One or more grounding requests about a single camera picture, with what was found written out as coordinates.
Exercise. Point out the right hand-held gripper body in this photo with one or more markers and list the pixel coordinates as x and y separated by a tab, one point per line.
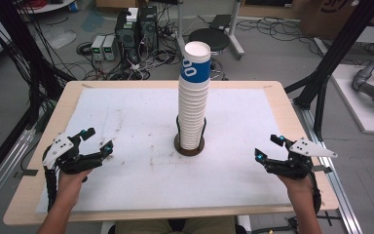
297	164

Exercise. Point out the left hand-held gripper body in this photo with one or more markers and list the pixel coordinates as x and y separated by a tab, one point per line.
65	156

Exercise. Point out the black brown cup holder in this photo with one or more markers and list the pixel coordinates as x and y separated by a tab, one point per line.
188	152

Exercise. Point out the tall stack of paper cups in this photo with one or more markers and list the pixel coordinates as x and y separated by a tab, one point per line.
193	107

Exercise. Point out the person's right hand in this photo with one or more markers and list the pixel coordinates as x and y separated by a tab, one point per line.
297	187

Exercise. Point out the person's left hand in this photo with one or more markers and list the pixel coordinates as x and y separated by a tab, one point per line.
73	185

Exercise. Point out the grey tape strip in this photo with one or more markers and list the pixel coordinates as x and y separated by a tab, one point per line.
324	169
29	173

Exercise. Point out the white table mat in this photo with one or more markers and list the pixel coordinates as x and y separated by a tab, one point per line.
136	182

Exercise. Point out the person's legs in khaki trousers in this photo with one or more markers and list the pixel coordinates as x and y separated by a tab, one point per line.
136	227

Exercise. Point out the white floor board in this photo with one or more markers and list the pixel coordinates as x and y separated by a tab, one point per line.
363	113

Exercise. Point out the grey bench power supply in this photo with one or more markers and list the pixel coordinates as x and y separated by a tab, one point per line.
109	48
97	48

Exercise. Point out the black computer tower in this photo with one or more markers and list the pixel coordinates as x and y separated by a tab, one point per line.
148	27
126	39

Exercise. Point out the black round stool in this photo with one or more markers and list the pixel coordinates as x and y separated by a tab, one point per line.
209	39

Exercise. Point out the dark flat device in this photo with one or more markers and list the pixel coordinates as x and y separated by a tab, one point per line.
220	22

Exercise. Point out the white round table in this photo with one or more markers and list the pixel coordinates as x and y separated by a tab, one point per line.
50	6

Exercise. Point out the cardboard box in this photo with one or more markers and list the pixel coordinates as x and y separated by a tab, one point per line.
328	16

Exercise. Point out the aluminium rail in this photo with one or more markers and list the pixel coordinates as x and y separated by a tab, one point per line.
3	165
334	182

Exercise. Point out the black metal frame post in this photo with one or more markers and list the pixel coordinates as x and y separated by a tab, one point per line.
341	45
9	39

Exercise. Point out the white metal stand frame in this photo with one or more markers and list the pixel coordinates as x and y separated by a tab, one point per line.
179	26

